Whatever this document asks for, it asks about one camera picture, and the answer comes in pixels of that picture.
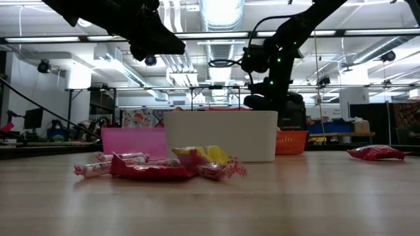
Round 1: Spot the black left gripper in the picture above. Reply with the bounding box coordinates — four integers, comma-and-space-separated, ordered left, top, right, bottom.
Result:
127, 0, 186, 62

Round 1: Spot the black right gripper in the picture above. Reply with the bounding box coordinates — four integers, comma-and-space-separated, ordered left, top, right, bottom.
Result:
244, 77, 305, 111

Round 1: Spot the yellow candy pack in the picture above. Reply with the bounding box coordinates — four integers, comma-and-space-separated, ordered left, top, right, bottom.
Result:
171, 145, 231, 167

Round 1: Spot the pink Smarties candy roll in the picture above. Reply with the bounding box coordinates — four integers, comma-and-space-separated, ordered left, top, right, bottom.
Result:
123, 156, 151, 166
149, 158, 182, 167
196, 155, 249, 182
73, 161, 113, 180
112, 151, 150, 159
95, 152, 115, 163

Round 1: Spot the red Skittles candy pack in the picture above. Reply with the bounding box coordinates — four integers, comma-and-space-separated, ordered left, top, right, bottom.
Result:
110, 151, 198, 180
346, 144, 406, 162

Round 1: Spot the large black screen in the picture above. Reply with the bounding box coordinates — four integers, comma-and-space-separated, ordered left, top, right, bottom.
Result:
277, 104, 308, 131

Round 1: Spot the small orange mesh basket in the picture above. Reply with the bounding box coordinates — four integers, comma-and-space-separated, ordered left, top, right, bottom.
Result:
274, 130, 308, 156

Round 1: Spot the white ceiling light bar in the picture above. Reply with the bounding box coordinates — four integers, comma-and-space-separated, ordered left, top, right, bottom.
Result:
257, 30, 337, 37
344, 28, 420, 36
175, 31, 249, 39
4, 36, 81, 43

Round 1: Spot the blue storage bin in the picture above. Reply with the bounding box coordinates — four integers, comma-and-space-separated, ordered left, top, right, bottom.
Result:
307, 121, 354, 134

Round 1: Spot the white plastic bin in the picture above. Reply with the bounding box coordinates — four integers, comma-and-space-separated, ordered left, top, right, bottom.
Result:
163, 110, 279, 164

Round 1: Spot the wooden shelf board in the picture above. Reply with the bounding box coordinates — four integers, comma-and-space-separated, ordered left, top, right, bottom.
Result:
307, 131, 377, 138

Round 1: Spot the colourful patterned poster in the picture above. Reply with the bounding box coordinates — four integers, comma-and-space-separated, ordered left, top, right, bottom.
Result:
121, 107, 165, 129

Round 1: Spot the brown cardboard box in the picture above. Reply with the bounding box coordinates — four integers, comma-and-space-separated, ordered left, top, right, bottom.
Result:
352, 119, 371, 134

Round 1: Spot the black horizontal beam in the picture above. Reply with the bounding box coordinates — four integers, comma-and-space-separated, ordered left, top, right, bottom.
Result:
0, 28, 420, 45

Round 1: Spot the pink translucent plastic bin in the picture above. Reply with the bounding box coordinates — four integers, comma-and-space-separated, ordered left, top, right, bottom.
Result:
100, 127, 168, 161

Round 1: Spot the dark patterned hanging rug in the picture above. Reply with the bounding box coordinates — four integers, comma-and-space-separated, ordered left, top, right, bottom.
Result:
392, 102, 420, 146

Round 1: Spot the black computer monitor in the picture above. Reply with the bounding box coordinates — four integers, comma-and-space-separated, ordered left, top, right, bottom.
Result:
23, 107, 45, 130

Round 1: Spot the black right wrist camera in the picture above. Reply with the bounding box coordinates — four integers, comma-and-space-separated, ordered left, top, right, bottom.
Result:
241, 44, 274, 74

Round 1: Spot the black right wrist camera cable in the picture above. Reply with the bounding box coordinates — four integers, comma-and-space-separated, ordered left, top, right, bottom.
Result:
207, 14, 298, 87

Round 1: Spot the silver ceiling air duct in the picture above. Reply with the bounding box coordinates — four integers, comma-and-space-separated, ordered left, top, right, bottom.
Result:
199, 0, 245, 103

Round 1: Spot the thin black cable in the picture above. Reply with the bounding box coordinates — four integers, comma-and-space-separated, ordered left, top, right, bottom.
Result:
0, 75, 103, 144

